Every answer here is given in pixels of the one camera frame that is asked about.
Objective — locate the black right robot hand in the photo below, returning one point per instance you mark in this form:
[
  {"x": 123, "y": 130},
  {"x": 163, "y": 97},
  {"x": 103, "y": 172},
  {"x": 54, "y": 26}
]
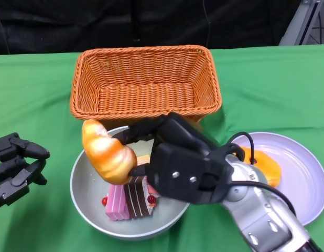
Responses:
[{"x": 183, "y": 168}]

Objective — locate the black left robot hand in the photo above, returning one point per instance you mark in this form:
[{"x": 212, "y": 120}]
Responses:
[{"x": 12, "y": 168}]

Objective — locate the striped croissant bread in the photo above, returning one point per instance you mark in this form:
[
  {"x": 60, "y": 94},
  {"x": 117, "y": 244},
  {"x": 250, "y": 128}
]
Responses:
[{"x": 109, "y": 157}]

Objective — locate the grey round bowl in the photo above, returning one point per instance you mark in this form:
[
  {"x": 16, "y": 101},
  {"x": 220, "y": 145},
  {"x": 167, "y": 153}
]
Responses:
[{"x": 88, "y": 202}]

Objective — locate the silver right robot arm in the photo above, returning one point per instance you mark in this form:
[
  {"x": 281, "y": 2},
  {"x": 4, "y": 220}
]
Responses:
[{"x": 256, "y": 210}]

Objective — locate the salmon pink cake slice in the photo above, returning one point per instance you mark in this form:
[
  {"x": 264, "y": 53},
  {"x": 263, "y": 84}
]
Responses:
[{"x": 152, "y": 189}]

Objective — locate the yellow cake slice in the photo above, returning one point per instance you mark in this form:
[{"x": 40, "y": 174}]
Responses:
[{"x": 143, "y": 160}]

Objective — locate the chocolate layered cake slice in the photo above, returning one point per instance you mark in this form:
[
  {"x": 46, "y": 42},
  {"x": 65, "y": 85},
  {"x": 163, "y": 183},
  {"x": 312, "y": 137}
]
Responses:
[{"x": 137, "y": 197}]

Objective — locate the magenta pink cake slice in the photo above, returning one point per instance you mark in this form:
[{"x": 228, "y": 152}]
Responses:
[{"x": 116, "y": 202}]

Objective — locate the orange wicker basket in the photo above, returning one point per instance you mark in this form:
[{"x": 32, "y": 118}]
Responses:
[{"x": 146, "y": 97}]

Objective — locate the lavender round plate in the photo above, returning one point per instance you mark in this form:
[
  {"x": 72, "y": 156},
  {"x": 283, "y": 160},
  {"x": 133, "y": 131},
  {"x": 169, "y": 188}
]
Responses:
[{"x": 298, "y": 178}]

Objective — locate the green tablecloth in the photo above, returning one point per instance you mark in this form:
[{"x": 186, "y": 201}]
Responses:
[{"x": 269, "y": 92}]

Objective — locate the black backdrop cloth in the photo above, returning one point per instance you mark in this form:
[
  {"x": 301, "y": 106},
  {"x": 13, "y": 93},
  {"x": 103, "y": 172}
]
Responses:
[{"x": 73, "y": 26}]

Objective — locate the aluminium frame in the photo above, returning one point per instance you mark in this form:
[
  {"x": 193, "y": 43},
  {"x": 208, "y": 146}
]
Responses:
[{"x": 298, "y": 26}]

